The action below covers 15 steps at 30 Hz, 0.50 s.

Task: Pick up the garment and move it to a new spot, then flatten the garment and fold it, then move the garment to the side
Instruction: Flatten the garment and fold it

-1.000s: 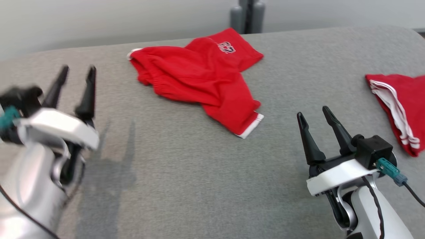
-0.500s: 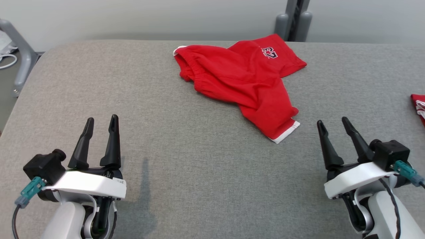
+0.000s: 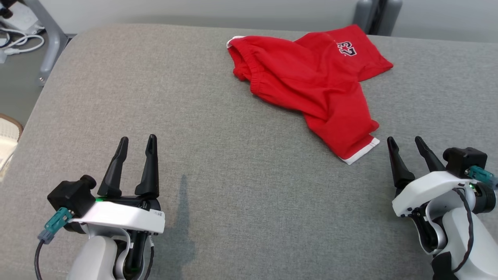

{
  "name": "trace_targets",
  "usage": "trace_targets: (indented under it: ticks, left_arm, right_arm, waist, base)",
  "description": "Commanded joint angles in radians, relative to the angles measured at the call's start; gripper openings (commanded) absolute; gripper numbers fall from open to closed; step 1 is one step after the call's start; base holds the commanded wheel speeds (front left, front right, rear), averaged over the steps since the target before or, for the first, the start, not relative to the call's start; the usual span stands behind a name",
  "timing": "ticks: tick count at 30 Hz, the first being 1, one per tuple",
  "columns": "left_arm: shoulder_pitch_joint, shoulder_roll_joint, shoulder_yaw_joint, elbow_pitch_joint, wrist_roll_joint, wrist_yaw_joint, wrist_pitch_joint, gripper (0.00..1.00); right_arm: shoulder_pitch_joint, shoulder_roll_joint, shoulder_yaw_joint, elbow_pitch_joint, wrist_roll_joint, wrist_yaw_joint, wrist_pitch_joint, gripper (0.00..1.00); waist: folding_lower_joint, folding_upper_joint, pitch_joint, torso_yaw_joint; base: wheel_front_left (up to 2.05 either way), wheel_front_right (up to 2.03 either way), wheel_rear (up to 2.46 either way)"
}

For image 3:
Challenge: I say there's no grey metal frame leg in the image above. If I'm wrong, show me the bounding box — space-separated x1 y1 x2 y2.
23 0 71 87

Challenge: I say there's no right camera cable teal connector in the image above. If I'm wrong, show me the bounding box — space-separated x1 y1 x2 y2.
465 165 498 191

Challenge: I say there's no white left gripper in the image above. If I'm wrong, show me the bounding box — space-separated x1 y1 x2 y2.
72 134 166 236

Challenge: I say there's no black object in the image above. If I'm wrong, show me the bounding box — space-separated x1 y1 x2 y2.
0 0 18 19

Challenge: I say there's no grey metal post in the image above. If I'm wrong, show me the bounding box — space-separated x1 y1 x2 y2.
352 0 403 36

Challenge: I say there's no right arm braided black cable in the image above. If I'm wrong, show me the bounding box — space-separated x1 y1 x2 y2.
451 188 474 275

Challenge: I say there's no left arm braided black cable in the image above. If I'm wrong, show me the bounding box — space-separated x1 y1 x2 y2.
144 245 155 280

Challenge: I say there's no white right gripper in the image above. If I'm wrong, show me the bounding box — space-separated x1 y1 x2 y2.
387 136 496 217

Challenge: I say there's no white adapter box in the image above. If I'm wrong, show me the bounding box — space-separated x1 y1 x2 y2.
0 2 44 35

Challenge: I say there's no arm braided black cable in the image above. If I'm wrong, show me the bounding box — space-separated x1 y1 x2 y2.
451 188 474 275
144 245 155 280

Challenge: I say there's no red shorts white trim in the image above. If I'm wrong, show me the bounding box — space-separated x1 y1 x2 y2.
226 24 394 165

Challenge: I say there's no white power cable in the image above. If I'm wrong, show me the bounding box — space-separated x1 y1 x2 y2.
0 27 45 55

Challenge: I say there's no white laundry basket brown rim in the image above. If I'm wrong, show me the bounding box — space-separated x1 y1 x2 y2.
0 114 24 182

